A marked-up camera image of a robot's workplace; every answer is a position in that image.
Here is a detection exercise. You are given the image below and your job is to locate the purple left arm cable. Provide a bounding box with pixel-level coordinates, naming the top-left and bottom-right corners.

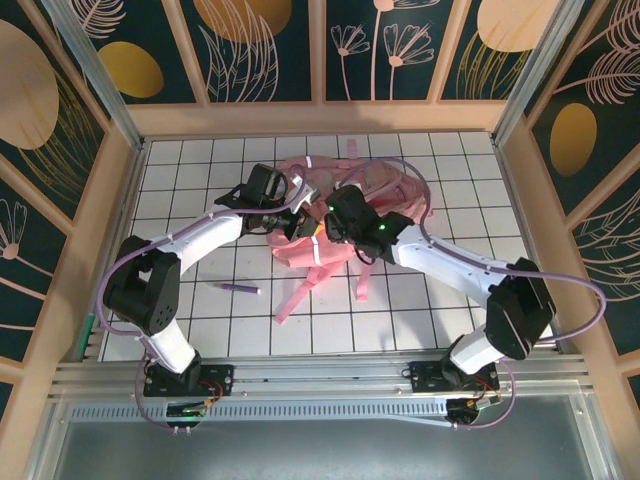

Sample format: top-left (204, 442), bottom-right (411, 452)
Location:
top-left (97, 169), bottom-right (301, 435)

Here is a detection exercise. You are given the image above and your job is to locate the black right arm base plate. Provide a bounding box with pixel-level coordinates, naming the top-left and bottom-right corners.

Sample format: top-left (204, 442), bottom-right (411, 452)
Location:
top-left (407, 360), bottom-right (501, 394)

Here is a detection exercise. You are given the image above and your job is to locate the aluminium corner post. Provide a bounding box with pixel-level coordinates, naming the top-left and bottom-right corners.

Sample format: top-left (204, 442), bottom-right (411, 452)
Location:
top-left (491, 0), bottom-right (586, 146)
top-left (40, 0), bottom-right (147, 151)

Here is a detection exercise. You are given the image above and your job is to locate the grey metal sheet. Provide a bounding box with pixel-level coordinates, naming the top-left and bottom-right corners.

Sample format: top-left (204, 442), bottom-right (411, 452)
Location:
top-left (27, 418), bottom-right (616, 480)

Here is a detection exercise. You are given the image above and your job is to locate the aluminium side rail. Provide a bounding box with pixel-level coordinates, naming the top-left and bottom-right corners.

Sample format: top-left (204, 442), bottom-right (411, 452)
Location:
top-left (492, 139), bottom-right (571, 354)
top-left (74, 139), bottom-right (149, 362)

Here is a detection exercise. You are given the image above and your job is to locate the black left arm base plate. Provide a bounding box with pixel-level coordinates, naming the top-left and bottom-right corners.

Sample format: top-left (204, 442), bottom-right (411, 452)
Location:
top-left (142, 363), bottom-right (236, 399)

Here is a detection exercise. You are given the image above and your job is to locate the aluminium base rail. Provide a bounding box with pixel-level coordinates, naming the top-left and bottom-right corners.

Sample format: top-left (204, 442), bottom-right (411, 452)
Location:
top-left (48, 354), bottom-right (594, 401)

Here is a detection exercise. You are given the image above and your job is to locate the purple pen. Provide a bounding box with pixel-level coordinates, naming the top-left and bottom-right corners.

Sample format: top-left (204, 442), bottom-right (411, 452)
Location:
top-left (214, 282), bottom-right (262, 296)

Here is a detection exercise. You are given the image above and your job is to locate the perforated cable duct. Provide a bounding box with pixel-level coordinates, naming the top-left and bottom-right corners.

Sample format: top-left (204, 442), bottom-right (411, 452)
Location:
top-left (69, 402), bottom-right (454, 430)

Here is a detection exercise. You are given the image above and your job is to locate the pink backpack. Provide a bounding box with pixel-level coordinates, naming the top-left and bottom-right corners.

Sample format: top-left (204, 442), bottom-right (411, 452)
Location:
top-left (264, 138), bottom-right (436, 326)

